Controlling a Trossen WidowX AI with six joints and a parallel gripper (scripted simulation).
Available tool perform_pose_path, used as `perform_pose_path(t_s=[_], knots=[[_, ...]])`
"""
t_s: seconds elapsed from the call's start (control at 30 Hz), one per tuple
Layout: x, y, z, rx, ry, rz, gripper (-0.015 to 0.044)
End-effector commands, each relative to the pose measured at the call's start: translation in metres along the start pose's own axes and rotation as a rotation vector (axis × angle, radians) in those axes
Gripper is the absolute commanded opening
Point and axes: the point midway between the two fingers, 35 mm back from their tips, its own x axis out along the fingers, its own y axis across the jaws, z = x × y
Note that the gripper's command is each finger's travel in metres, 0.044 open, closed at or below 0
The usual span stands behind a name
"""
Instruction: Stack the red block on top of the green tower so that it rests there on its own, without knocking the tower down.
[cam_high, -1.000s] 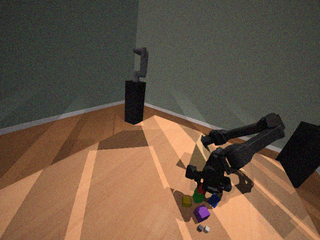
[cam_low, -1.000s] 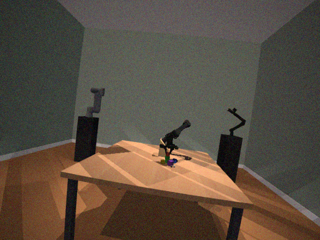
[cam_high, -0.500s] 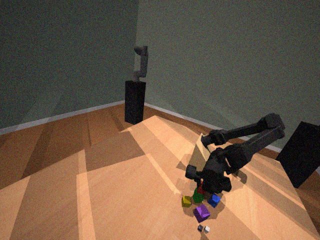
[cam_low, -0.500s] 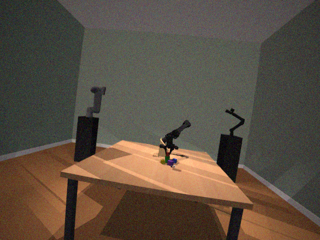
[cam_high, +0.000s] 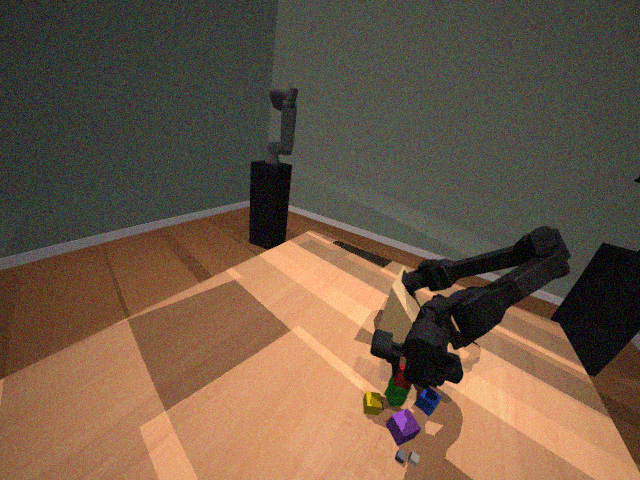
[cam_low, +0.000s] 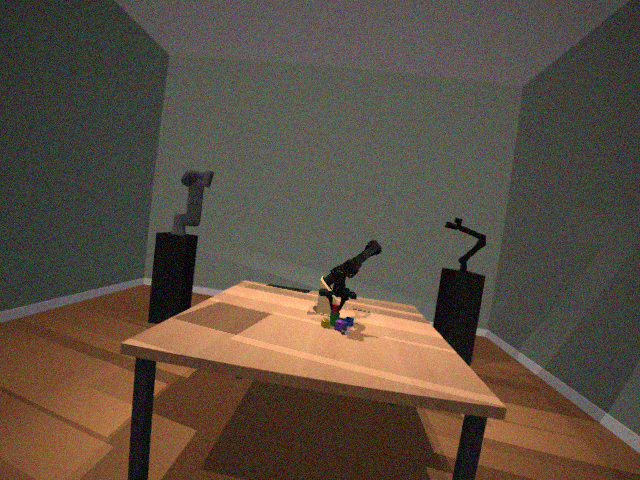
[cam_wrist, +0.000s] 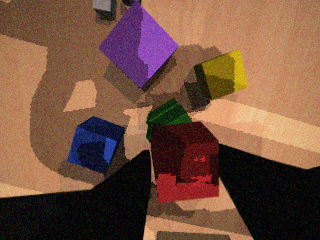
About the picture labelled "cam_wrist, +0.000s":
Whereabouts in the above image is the purple block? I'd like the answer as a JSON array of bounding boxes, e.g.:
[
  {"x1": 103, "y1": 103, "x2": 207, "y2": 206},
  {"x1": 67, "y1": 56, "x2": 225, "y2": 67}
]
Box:
[{"x1": 98, "y1": 0, "x2": 179, "y2": 88}]

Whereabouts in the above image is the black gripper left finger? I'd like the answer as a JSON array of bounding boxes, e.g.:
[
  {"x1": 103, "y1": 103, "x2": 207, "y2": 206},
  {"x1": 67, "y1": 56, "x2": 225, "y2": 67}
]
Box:
[{"x1": 0, "y1": 150, "x2": 151, "y2": 240}]

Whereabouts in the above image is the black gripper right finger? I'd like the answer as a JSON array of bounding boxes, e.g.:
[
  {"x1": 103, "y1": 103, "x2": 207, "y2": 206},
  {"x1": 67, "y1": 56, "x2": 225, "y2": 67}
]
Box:
[{"x1": 219, "y1": 143, "x2": 320, "y2": 240}]

